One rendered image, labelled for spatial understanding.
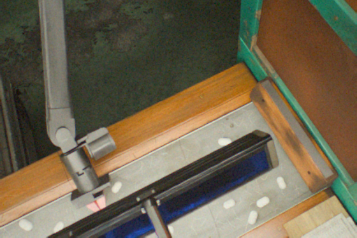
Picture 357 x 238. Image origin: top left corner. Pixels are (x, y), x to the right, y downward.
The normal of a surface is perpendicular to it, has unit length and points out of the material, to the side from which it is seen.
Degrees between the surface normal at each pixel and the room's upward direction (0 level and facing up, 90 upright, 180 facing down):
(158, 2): 0
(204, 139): 0
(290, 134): 66
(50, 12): 41
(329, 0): 90
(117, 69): 0
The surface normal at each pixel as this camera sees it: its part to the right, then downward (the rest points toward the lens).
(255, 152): 0.34, 0.42
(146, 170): -0.07, -0.46
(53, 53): 0.36, 0.08
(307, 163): -0.84, 0.20
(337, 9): -0.89, 0.43
